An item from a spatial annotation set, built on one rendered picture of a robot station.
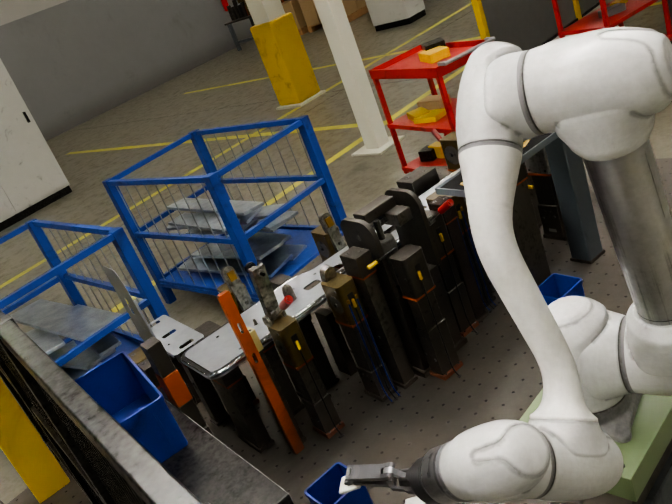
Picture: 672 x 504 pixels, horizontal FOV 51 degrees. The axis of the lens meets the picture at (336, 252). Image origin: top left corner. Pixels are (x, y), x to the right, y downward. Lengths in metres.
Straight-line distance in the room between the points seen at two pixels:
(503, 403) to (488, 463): 0.82
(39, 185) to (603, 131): 9.11
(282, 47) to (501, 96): 8.15
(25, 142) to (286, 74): 3.41
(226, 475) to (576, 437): 0.65
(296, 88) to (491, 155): 8.21
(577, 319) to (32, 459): 1.57
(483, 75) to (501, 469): 0.59
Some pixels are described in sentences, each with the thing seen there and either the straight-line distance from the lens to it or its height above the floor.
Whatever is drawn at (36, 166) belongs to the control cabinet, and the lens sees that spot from 9.88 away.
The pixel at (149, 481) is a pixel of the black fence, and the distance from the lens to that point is 0.56.
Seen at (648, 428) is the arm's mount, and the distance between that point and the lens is 1.61.
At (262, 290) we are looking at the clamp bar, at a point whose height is 1.15.
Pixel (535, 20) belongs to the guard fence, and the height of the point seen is 0.41.
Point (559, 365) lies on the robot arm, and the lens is 1.15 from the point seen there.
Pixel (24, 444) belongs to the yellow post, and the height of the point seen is 0.89.
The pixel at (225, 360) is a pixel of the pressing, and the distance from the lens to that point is 1.84.
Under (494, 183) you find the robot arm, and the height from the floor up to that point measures 1.43.
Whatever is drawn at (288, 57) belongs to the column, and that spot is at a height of 0.62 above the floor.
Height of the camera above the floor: 1.85
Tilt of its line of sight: 23 degrees down
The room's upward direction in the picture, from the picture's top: 22 degrees counter-clockwise
